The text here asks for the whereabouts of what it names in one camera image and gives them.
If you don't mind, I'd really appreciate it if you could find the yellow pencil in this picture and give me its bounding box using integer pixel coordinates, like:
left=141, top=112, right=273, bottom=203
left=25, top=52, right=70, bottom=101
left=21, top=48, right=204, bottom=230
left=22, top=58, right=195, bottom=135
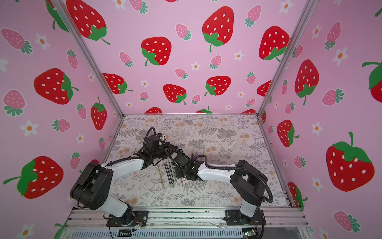
left=157, top=165, right=165, bottom=189

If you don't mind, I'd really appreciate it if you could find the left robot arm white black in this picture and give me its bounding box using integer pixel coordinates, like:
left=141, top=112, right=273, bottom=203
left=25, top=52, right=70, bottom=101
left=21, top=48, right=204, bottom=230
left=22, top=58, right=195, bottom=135
left=70, top=127, right=179, bottom=218

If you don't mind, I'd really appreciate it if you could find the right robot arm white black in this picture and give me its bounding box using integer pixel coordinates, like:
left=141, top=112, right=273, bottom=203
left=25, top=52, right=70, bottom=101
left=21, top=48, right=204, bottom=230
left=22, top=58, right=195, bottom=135
left=165, top=148, right=274, bottom=218

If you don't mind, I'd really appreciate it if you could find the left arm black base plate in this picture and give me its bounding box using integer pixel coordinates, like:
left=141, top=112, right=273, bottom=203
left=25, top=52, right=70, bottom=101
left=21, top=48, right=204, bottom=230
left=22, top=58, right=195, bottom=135
left=106, top=210, right=149, bottom=227

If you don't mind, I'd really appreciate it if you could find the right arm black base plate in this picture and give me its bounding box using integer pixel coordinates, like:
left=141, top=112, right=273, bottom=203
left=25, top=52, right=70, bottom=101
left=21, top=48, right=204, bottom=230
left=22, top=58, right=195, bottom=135
left=223, top=210, right=266, bottom=226

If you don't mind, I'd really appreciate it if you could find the aluminium frame rail base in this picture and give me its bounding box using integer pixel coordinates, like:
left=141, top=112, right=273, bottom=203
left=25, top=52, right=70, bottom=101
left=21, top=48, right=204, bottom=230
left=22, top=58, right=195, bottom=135
left=57, top=207, right=314, bottom=239

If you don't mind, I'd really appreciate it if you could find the left aluminium corner post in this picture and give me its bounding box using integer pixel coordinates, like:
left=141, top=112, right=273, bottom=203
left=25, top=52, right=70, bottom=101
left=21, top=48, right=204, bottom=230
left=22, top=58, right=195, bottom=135
left=52, top=0, right=124, bottom=118

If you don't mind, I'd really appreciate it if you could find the aluminium corner post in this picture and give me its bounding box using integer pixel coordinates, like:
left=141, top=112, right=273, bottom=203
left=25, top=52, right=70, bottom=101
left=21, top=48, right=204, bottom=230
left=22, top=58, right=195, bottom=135
left=52, top=0, right=124, bottom=118
left=257, top=0, right=318, bottom=119

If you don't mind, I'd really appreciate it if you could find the right aluminium corner post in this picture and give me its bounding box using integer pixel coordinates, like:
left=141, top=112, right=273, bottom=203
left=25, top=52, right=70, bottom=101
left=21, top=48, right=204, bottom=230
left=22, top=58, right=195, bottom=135
left=257, top=0, right=318, bottom=119

